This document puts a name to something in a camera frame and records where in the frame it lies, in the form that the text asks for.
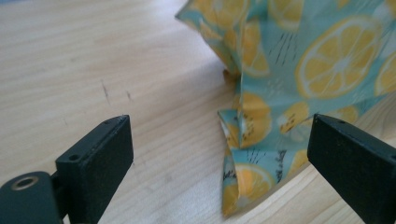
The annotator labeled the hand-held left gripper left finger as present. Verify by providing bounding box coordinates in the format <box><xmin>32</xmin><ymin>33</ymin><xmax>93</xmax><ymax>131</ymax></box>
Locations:
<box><xmin>54</xmin><ymin>114</ymin><xmax>134</xmax><ymax>224</ymax></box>

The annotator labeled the lemon print teal bag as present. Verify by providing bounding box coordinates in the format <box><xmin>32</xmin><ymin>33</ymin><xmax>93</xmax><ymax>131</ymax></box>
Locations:
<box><xmin>175</xmin><ymin>0</ymin><xmax>396</xmax><ymax>218</ymax></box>

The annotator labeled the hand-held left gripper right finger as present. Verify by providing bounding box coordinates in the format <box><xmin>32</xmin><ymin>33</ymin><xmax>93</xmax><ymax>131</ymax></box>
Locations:
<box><xmin>306</xmin><ymin>113</ymin><xmax>396</xmax><ymax>224</ymax></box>

